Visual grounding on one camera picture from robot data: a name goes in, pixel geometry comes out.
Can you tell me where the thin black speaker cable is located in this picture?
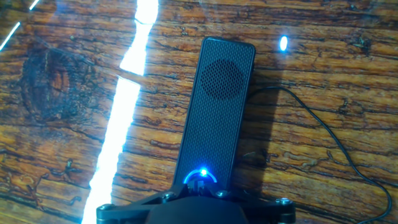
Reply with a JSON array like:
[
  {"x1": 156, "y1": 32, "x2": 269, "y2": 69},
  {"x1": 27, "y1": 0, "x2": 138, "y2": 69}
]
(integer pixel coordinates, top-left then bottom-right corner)
[{"x1": 247, "y1": 86, "x2": 393, "y2": 224}]

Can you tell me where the black soundbar speaker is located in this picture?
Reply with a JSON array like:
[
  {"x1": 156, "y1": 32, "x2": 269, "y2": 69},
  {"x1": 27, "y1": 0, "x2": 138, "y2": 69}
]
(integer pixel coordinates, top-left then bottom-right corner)
[{"x1": 172, "y1": 36, "x2": 256, "y2": 194}]

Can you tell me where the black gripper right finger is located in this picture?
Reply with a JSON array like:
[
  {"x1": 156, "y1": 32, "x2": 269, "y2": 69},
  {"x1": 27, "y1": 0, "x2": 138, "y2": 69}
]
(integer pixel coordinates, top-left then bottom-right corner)
[{"x1": 198, "y1": 184, "x2": 296, "y2": 224}]

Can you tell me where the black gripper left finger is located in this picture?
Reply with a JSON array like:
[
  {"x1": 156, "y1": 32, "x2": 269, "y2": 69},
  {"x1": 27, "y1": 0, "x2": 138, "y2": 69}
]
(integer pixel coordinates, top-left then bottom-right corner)
[{"x1": 96, "y1": 183, "x2": 198, "y2": 224}]

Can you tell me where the blue lit speaker knob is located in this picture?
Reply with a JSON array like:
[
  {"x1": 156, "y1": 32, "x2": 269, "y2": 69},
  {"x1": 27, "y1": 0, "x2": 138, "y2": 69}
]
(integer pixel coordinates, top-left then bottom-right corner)
[{"x1": 183, "y1": 167, "x2": 218, "y2": 190}]

